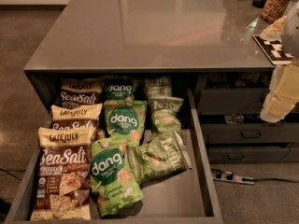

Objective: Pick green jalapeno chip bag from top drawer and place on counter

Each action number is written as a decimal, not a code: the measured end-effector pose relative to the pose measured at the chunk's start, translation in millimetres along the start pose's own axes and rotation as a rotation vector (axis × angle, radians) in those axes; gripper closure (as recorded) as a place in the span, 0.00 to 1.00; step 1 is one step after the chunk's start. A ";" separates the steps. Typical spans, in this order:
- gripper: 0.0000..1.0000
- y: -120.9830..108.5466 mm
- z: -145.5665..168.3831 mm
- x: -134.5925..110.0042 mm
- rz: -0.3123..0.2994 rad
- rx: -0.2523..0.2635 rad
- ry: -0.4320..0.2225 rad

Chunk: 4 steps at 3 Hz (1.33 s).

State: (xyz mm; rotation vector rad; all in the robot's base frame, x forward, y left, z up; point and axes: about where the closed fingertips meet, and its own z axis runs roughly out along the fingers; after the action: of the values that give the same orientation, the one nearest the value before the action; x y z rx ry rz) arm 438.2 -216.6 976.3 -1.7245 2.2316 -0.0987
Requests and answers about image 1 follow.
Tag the black white fiducial marker tile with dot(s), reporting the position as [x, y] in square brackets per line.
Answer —
[273, 51]

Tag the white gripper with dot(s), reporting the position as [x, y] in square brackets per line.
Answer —
[291, 32]

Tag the back green Dang chip bag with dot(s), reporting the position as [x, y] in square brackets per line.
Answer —
[120, 89]

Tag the middle green Dang chip bag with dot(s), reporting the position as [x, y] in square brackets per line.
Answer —
[126, 121]

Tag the back green Kettle chip bag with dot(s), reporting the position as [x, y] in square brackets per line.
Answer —
[158, 86]

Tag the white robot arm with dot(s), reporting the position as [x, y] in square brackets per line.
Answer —
[283, 93]

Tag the middle Late July chip bag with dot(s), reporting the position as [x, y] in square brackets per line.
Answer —
[84, 116]

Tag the glass jar of nuts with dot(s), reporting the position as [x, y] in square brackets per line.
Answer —
[274, 9]

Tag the late july chip bag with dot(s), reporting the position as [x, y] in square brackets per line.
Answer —
[63, 184]
[84, 116]
[77, 92]

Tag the front Late July chip bag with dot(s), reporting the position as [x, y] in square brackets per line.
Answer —
[63, 184]

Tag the open grey top drawer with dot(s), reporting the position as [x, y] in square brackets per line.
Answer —
[186, 198]

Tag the middle green Kettle chip bag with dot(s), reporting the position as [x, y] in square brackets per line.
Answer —
[163, 111]

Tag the back Late July chip bag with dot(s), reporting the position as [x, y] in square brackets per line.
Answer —
[77, 92]

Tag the green kettle chip bag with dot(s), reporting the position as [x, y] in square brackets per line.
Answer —
[163, 111]
[158, 86]

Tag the green dang chip bag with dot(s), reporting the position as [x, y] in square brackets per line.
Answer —
[126, 121]
[112, 181]
[120, 89]

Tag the white power strip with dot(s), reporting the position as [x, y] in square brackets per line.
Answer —
[232, 178]

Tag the green jalapeno chip bag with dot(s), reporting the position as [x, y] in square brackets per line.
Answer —
[162, 156]

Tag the front green Dang chip bag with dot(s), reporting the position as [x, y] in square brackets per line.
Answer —
[112, 181]

